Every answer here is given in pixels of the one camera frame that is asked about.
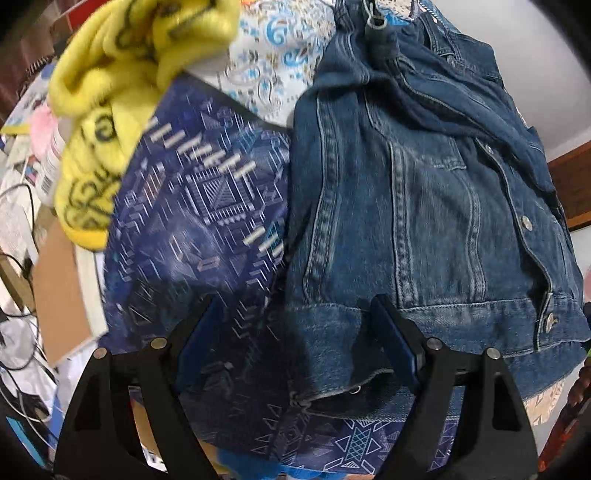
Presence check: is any brown cardboard box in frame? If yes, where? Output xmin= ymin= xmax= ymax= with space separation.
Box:
xmin=33 ymin=220 xmax=93 ymax=367

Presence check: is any blue patchwork bed quilt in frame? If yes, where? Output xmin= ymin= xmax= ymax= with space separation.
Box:
xmin=102 ymin=0 xmax=567 ymax=478

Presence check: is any blue denim jacket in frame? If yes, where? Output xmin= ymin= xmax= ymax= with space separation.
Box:
xmin=279 ymin=1 xmax=590 ymax=420

